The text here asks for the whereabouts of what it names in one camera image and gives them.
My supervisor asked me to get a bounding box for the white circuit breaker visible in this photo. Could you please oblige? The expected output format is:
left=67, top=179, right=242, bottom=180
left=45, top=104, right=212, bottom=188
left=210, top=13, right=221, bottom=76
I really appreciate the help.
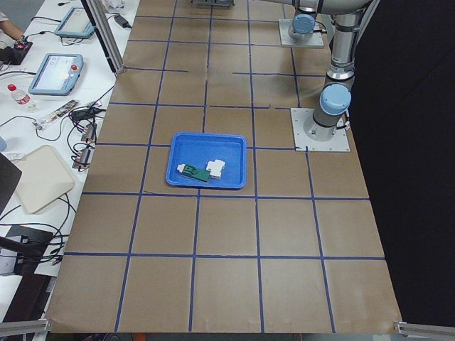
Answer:
left=205, top=159, right=225, bottom=179

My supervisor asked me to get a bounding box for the blue plastic tray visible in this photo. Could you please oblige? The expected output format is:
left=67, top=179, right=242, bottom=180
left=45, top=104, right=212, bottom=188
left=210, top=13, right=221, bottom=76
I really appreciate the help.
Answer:
left=166, top=132, right=247, bottom=190

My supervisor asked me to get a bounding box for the green white terminal block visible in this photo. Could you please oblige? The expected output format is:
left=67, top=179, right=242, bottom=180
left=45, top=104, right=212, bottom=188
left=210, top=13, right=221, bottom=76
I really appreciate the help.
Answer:
left=177, top=164, right=210, bottom=183

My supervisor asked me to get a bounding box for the beige plastic tray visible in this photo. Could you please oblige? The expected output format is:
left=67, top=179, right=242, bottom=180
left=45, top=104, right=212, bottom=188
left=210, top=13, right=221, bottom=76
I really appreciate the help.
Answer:
left=13, top=145, right=75, bottom=213

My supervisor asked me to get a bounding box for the black power adapter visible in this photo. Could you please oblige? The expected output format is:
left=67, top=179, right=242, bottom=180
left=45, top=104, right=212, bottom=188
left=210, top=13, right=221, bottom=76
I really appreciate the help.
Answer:
left=114, top=14, right=132, bottom=28

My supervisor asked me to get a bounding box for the near teach pendant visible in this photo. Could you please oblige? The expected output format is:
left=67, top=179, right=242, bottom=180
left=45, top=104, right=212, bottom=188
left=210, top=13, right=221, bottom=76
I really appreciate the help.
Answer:
left=28, top=53, right=84, bottom=96

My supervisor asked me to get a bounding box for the teach pendant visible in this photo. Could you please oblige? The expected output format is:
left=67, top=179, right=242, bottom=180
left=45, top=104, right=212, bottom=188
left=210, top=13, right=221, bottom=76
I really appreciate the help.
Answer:
left=54, top=7, right=94, bottom=39
left=28, top=53, right=84, bottom=96

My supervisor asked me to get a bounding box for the far teach pendant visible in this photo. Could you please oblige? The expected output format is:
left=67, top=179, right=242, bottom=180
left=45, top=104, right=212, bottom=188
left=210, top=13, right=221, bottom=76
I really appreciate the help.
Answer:
left=54, top=7, right=94, bottom=39

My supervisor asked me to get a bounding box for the clear plastic water bottle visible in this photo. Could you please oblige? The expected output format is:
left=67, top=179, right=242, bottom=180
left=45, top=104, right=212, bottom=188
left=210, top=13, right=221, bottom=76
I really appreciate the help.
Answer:
left=7, top=84, right=38, bottom=112

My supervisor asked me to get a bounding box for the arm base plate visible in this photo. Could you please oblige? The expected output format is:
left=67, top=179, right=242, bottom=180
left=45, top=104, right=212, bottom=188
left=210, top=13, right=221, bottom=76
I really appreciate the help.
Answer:
left=290, top=108, right=350, bottom=153
left=278, top=18, right=324, bottom=48

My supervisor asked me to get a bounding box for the aluminium frame post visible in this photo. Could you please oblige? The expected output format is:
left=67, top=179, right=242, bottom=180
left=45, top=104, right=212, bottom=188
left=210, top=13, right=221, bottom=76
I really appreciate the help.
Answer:
left=81, top=0, right=124, bottom=75

